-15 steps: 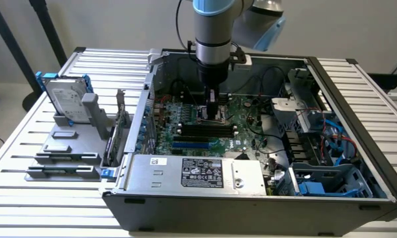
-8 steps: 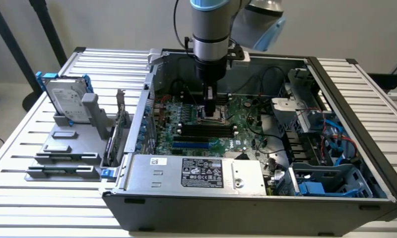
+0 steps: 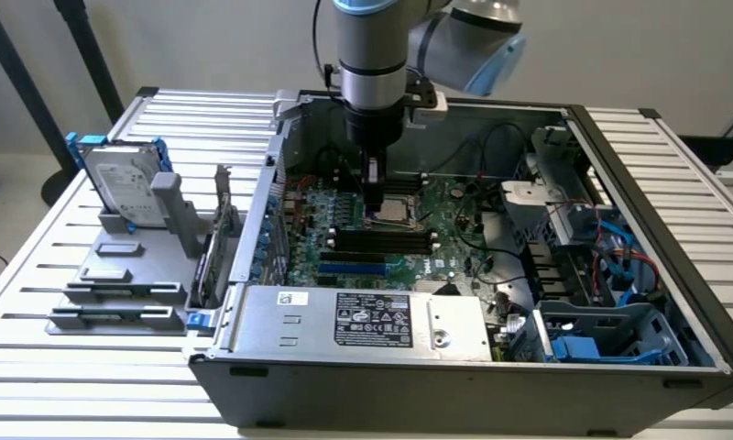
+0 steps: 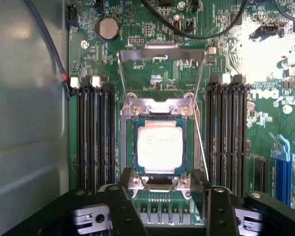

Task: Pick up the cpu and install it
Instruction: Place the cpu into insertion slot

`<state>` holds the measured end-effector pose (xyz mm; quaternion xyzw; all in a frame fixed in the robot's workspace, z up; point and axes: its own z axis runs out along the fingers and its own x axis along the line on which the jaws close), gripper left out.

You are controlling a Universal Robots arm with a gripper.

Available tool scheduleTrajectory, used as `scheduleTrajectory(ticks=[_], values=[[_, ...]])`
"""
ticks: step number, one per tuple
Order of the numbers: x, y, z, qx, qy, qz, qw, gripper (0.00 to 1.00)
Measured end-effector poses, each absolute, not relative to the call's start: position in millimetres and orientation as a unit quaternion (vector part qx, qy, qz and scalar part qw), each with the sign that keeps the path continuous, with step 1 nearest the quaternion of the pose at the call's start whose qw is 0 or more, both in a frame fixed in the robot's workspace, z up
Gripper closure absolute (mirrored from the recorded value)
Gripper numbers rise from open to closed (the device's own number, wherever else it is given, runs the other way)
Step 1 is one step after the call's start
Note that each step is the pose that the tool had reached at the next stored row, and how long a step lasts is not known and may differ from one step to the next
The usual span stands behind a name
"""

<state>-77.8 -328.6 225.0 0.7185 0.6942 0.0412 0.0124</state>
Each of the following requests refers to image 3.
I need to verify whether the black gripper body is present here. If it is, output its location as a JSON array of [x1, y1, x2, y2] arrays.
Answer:
[[344, 103, 405, 186]]

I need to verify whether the silver square CPU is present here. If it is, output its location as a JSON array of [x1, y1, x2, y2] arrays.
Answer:
[[380, 194, 420, 222]]

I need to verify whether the metal CPU socket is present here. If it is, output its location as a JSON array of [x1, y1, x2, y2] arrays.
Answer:
[[361, 191, 433, 232]]

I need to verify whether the black RAM slot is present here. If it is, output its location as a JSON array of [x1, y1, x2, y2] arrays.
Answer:
[[332, 231, 436, 241], [331, 242, 436, 254], [333, 225, 436, 236], [332, 236, 436, 248]]

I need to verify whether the black long expansion slot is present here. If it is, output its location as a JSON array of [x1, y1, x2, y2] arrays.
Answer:
[[319, 250, 388, 266]]

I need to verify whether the grey case side latch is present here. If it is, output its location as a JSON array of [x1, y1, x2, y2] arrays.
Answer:
[[271, 88, 315, 123]]

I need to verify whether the blue expansion slot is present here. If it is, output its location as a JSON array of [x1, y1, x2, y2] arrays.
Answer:
[[316, 261, 389, 277]]

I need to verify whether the green motherboard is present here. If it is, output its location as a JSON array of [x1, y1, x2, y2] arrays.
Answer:
[[279, 174, 507, 297]]

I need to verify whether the silver chipset heat sink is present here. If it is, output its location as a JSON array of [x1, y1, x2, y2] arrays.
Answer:
[[411, 279, 465, 297]]

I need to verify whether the silver power supply unit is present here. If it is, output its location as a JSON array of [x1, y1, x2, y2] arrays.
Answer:
[[227, 284, 498, 364]]

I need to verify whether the grey metal disk bay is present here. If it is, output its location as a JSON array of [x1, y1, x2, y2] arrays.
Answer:
[[499, 126, 626, 247]]

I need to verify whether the grey parts rack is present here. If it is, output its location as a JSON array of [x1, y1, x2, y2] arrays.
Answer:
[[44, 172, 247, 339]]

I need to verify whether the black open PC case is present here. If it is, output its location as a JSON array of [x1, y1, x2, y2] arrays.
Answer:
[[184, 88, 733, 431]]

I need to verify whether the black stand pole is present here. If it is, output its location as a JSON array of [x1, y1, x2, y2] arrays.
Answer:
[[39, 0, 125, 208]]

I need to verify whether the grey drive cage blue latch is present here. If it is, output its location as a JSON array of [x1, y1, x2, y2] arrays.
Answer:
[[532, 299, 691, 367]]

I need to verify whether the metal side table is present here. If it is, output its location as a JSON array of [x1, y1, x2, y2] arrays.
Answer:
[[678, 111, 733, 186]]

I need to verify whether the black slanted pole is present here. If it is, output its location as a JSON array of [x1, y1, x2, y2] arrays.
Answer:
[[0, 0, 69, 162]]

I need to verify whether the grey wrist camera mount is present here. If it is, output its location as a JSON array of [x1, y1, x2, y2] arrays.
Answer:
[[403, 78, 451, 128]]

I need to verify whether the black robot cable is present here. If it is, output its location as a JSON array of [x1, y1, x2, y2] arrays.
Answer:
[[309, 0, 345, 103]]

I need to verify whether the black looped wire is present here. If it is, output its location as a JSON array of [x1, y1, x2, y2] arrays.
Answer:
[[448, 121, 535, 184]]

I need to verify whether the graphics card with metal bracket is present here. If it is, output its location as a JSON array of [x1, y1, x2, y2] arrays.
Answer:
[[189, 163, 245, 309]]

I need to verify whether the silver hard disk blue bracket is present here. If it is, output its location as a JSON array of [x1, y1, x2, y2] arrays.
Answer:
[[65, 131, 173, 233]]

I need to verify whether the blue SATA wire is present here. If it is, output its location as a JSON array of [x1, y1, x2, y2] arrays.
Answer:
[[591, 218, 650, 307]]

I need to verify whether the red wire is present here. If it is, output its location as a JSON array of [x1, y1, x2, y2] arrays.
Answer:
[[592, 247, 660, 303]]

